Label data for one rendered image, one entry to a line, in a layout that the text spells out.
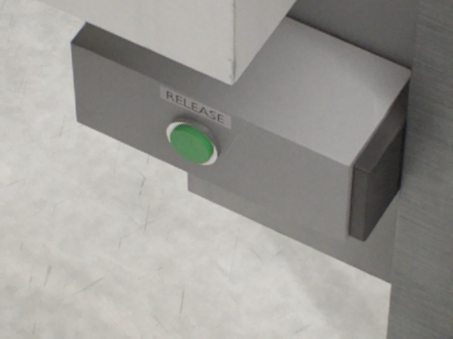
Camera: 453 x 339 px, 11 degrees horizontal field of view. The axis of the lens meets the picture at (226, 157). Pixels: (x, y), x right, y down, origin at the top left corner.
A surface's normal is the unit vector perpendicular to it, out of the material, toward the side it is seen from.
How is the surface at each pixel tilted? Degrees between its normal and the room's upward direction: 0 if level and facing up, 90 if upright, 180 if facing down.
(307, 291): 0
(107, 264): 0
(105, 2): 90
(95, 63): 90
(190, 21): 90
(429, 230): 90
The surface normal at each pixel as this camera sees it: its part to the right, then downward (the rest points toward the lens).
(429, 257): -0.50, 0.69
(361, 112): 0.00, -0.61
